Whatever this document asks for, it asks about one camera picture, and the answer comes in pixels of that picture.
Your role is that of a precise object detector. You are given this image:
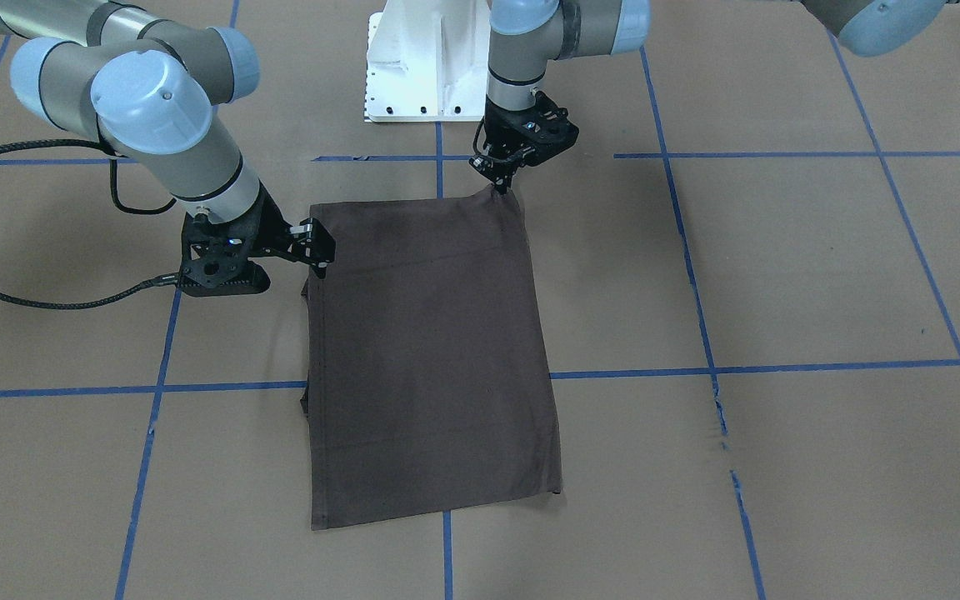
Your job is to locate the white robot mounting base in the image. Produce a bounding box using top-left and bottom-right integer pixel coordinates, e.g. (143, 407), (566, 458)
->
(363, 1), (490, 124)

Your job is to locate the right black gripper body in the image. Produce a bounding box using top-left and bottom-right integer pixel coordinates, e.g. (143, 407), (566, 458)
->
(177, 185), (301, 298)

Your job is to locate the dark brown t-shirt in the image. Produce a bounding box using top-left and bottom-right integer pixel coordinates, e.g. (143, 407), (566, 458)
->
(305, 187), (563, 531)

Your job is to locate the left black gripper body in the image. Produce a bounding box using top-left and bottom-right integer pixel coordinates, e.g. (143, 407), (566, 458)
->
(480, 91), (580, 172)

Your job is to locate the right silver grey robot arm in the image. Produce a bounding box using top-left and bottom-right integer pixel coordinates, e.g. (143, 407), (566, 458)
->
(0, 1), (336, 298)

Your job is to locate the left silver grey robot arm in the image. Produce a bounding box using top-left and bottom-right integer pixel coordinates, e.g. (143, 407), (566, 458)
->
(470, 1), (943, 194)

